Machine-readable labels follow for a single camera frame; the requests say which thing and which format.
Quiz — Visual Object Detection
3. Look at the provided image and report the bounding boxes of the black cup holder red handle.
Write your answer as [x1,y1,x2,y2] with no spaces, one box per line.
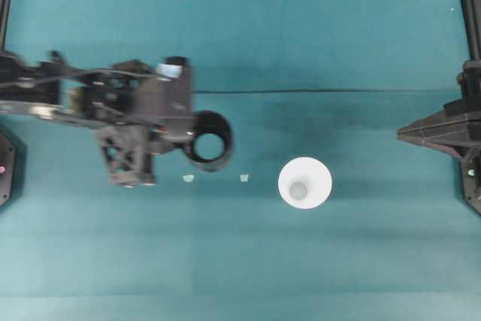
[186,109,234,174]

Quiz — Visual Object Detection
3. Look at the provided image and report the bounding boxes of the blue-green table cloth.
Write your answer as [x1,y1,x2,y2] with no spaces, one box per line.
[0,0,481,321]

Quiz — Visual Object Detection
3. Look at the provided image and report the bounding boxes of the black aluminium frame rail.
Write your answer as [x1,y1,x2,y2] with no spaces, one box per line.
[458,0,481,62]
[0,0,14,50]

